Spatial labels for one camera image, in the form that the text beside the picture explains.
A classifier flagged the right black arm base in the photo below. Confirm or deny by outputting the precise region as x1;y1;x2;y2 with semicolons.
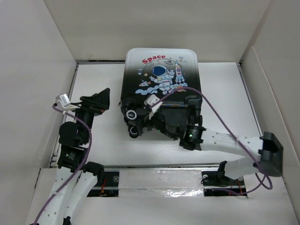
201;171;247;197

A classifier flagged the black suitcase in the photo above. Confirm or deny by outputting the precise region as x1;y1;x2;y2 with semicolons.
119;48;203;138

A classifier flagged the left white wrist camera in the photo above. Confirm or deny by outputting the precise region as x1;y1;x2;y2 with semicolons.
55;94;78;111

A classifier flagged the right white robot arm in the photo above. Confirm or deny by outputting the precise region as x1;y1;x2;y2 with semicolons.
138;107;283;184

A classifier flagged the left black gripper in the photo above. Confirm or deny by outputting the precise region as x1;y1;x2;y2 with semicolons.
68;87;110;143

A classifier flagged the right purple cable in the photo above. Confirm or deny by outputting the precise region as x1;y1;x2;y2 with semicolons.
150;87;273;193

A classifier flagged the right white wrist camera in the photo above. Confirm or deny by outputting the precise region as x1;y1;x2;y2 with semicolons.
144;94;162;120

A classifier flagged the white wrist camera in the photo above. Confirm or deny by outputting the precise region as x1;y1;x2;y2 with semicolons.
55;94;78;111
144;94;162;120

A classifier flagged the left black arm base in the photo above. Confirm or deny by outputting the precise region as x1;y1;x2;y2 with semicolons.
87;171;120;197

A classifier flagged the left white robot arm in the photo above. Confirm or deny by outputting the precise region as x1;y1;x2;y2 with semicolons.
33;88;110;225

